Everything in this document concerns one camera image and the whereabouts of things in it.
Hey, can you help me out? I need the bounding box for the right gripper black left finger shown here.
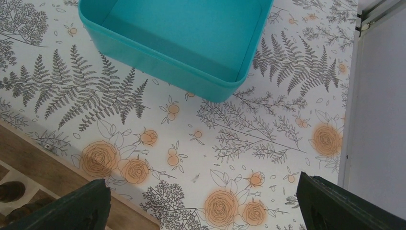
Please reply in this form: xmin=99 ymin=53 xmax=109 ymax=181
xmin=0 ymin=179 xmax=111 ymax=230

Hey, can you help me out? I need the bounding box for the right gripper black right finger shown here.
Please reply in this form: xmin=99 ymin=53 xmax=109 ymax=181
xmin=296 ymin=172 xmax=406 ymax=230

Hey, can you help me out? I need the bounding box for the dark wooden chess piece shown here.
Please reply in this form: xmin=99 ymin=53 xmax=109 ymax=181
xmin=0 ymin=181 xmax=26 ymax=203

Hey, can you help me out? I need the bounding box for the wooden chessboard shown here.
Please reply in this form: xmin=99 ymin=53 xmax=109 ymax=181
xmin=0 ymin=121 xmax=160 ymax=230

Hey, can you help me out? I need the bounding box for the floral patterned table mat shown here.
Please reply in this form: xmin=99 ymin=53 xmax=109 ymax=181
xmin=0 ymin=0 xmax=358 ymax=230

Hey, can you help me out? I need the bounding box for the teal square plastic bin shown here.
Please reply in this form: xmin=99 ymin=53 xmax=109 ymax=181
xmin=78 ymin=0 xmax=273 ymax=103

